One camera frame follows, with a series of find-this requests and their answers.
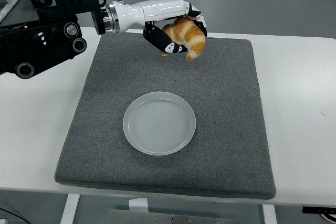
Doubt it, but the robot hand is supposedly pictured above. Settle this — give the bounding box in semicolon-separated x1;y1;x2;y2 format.
115;0;208;54

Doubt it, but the croissant bread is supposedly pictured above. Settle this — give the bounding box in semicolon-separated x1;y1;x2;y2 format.
160;16;206;61

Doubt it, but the pale grey round plate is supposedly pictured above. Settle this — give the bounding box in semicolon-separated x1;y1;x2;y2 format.
122;91;197;156

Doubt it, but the grey felt mat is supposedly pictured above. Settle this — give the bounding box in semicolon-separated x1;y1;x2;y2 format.
54;31;277;200

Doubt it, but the white paper label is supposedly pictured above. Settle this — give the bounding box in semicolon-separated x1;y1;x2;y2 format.
128;198;150;213

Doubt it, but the white table leg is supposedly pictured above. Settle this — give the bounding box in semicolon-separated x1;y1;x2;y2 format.
60;194;81;224
262;204;277;224

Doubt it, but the black bar under table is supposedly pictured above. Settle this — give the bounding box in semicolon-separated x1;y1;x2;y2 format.
302;206;336;215

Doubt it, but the thin cable on floor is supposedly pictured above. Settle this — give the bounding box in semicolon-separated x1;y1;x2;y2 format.
0;207;18;219

